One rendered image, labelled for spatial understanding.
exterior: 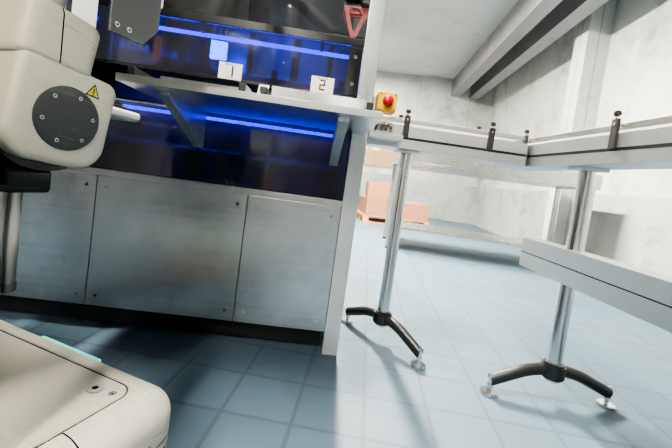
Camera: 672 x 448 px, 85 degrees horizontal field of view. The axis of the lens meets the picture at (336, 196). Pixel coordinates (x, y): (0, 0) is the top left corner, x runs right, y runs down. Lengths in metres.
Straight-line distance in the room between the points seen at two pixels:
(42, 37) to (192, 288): 1.02
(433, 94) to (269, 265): 8.23
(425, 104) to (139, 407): 8.89
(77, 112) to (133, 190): 0.81
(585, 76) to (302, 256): 4.67
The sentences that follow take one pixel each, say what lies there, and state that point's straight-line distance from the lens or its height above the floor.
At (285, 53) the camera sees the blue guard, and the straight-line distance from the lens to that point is 1.46.
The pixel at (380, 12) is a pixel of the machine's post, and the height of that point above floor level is 1.31.
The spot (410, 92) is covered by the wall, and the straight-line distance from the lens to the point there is 9.29.
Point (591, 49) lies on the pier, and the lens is 5.65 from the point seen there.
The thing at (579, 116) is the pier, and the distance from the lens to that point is 5.42.
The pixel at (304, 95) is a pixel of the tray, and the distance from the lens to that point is 1.06.
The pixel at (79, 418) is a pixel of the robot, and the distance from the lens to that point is 0.75.
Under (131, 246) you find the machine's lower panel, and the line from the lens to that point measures 1.57.
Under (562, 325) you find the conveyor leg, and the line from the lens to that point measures 1.57.
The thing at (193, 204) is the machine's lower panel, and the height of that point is 0.52.
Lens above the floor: 0.69
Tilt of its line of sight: 3 degrees down
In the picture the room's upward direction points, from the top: 8 degrees clockwise
